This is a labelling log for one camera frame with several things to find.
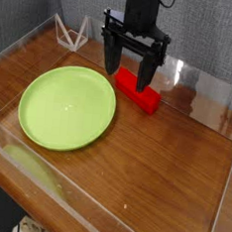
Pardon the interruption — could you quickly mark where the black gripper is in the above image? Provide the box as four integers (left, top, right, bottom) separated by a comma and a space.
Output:
102, 0, 174, 92

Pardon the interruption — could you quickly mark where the green round plate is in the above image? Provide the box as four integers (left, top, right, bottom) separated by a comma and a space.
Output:
18, 66, 116, 151

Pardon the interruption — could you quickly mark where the white power strip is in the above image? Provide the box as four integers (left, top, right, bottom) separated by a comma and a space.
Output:
11, 215, 48, 232

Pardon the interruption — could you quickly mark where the clear acrylic corner bracket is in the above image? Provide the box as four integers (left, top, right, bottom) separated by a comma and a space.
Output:
54, 13, 89, 52

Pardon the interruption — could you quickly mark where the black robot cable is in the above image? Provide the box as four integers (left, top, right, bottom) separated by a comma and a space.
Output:
154, 0, 176, 10

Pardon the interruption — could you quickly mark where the clear acrylic enclosure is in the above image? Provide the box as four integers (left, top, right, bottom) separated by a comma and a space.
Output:
0, 19, 232, 232

